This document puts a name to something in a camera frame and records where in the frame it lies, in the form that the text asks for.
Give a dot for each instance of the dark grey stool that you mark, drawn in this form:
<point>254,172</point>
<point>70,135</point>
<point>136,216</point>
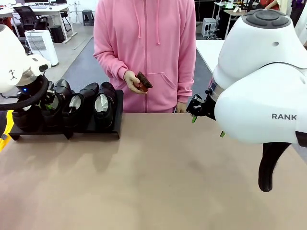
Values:
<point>88,16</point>

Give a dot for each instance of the white paper shoe stuffing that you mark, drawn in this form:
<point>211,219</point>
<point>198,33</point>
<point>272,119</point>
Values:
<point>100,103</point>
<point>75,101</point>
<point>55,103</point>

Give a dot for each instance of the right forearm pink sleeve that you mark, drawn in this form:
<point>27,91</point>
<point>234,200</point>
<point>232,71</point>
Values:
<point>108,62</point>

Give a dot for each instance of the white air purifier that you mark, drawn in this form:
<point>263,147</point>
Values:
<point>48,55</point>

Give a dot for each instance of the yellow fabric strip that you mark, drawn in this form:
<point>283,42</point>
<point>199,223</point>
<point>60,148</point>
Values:
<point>10,117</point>

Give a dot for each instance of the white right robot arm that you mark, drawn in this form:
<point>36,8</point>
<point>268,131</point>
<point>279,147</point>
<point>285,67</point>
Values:
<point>251,72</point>

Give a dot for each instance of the person's left hand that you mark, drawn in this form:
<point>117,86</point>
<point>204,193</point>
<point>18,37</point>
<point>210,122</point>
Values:
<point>180,107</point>

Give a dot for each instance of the white office desk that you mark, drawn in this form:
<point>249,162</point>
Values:
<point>55,8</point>

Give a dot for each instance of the wooden top table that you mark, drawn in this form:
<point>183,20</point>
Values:
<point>233,13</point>

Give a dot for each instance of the large white table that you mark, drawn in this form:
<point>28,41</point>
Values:
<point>206,48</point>

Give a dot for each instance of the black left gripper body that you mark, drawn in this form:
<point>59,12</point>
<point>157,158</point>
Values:
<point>25,94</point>

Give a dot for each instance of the black leather dress shoe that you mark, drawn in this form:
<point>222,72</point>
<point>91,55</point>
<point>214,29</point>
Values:
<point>26,119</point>
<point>62,87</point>
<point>88,89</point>
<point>105,119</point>

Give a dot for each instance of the person in cream jacket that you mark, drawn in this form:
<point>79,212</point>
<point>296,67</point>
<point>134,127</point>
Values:
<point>284,4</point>

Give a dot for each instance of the brown wooden shoe brush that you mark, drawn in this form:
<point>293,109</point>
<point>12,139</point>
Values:
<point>145,82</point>

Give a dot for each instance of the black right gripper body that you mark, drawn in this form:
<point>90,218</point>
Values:
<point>204,107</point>

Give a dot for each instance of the black computer tower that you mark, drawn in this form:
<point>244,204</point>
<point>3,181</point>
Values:
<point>57,33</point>

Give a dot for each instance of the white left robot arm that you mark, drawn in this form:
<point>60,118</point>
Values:
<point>9,60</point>

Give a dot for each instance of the white computer case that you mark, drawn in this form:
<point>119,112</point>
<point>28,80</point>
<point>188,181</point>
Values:
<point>207,27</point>

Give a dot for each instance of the person in red shirt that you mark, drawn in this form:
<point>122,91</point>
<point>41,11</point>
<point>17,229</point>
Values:
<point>266,3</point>

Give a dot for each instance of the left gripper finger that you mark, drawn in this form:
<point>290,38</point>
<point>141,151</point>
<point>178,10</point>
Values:
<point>48,105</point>
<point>56,94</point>

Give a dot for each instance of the white keyboard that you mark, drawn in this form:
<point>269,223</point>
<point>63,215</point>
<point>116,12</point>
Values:
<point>39,7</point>

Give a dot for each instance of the black office chair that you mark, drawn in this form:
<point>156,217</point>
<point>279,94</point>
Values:
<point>26,14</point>

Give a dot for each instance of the left forearm pink sleeve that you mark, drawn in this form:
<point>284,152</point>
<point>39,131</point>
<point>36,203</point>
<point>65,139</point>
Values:
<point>185,83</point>

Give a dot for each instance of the person's right hand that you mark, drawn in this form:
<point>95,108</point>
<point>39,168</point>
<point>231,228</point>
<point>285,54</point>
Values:
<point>130,81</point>

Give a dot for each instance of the person in pink hoodie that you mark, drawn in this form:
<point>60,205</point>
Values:
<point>144,36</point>

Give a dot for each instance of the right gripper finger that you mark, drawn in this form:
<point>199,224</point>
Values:
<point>222,134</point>
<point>193,119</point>

